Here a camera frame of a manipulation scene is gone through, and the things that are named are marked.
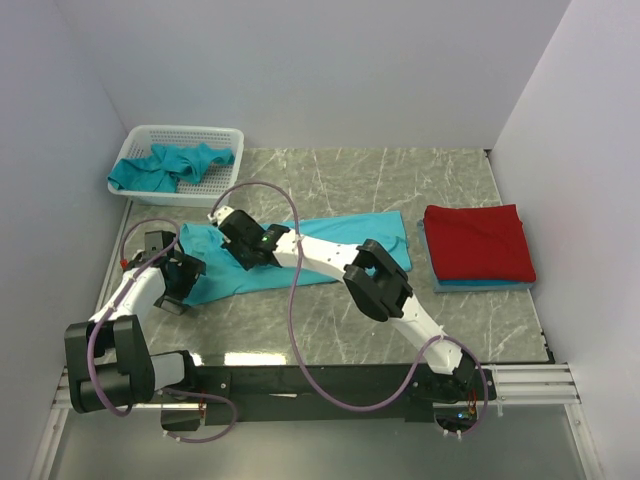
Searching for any aluminium rail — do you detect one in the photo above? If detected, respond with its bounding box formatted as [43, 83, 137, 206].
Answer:
[51, 363, 583, 409]

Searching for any teal crumpled t-shirt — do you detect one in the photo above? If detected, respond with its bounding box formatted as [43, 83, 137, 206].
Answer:
[107, 143, 235, 193]

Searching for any folded red t-shirt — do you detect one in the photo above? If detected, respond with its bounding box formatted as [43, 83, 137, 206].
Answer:
[423, 204, 537, 286]

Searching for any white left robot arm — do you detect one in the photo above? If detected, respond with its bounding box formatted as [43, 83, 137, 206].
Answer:
[64, 251, 206, 415]

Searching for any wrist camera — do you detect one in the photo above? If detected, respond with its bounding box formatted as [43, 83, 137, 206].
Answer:
[142, 230, 176, 261]
[218, 210, 265, 246]

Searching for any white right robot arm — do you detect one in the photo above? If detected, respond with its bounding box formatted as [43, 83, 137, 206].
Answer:
[218, 221, 477, 399]

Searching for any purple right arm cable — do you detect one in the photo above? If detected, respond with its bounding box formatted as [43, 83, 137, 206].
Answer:
[209, 180, 490, 444]

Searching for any folded grey-blue t-shirt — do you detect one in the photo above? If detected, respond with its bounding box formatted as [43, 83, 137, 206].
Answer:
[416, 219, 531, 295]

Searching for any white plastic basket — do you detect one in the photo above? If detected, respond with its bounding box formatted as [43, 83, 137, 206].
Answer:
[107, 125, 244, 207]

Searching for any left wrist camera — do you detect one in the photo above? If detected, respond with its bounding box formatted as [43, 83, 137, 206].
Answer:
[142, 230, 176, 261]

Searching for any light blue t-shirt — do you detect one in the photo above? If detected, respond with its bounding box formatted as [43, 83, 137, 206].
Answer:
[180, 211, 412, 306]

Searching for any folded blue t-shirt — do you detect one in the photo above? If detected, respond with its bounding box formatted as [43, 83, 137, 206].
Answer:
[434, 279, 533, 293]

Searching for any black mounting base bar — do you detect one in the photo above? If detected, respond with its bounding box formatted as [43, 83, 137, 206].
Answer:
[154, 364, 497, 434]

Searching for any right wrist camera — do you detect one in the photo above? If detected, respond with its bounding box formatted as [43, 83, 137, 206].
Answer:
[218, 210, 265, 246]

